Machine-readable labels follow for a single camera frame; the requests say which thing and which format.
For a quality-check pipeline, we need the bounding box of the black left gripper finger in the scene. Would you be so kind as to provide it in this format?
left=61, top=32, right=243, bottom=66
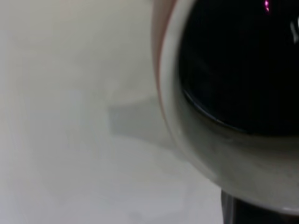
left=221, top=190, right=299, bottom=224

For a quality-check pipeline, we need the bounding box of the red ceramic mug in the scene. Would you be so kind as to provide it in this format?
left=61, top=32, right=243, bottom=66
left=150, top=0, right=299, bottom=214

